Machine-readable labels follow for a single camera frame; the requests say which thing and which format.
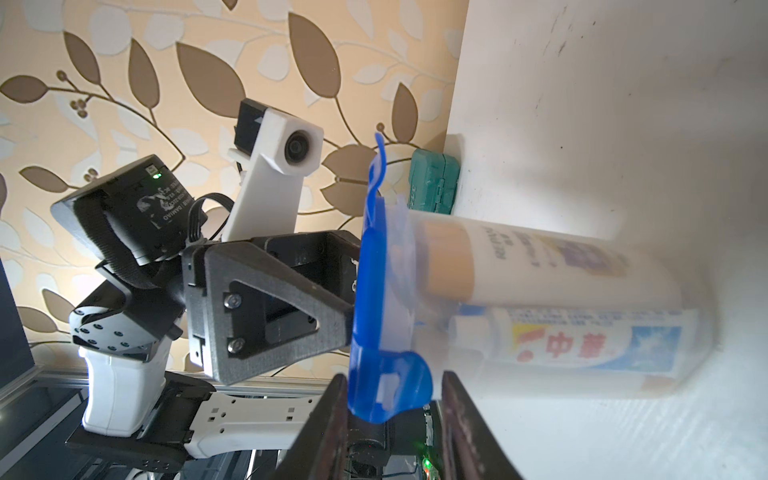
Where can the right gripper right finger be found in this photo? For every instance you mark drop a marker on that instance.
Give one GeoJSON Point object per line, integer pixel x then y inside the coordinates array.
{"type": "Point", "coordinates": [469, 449]}

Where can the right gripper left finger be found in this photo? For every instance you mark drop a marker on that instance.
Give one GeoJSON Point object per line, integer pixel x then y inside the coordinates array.
{"type": "Point", "coordinates": [320, 450]}

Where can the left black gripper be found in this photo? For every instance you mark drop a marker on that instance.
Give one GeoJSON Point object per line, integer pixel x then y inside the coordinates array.
{"type": "Point", "coordinates": [252, 306]}

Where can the blue lid of cup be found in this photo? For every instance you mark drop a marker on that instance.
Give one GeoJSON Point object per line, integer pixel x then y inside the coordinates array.
{"type": "Point", "coordinates": [386, 375]}

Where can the clear toiletry cup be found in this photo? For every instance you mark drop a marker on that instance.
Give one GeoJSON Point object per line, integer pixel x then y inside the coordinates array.
{"type": "Point", "coordinates": [484, 377]}

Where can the small toothpaste tube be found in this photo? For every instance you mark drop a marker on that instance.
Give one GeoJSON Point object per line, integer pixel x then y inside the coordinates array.
{"type": "Point", "coordinates": [653, 342]}

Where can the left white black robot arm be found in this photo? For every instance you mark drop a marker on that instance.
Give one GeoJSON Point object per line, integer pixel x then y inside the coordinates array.
{"type": "Point", "coordinates": [156, 414]}

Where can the green plastic tool case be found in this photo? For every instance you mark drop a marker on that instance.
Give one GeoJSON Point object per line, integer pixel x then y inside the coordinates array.
{"type": "Point", "coordinates": [433, 181]}

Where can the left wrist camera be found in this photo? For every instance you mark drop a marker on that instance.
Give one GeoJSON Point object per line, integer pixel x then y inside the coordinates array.
{"type": "Point", "coordinates": [281, 151]}

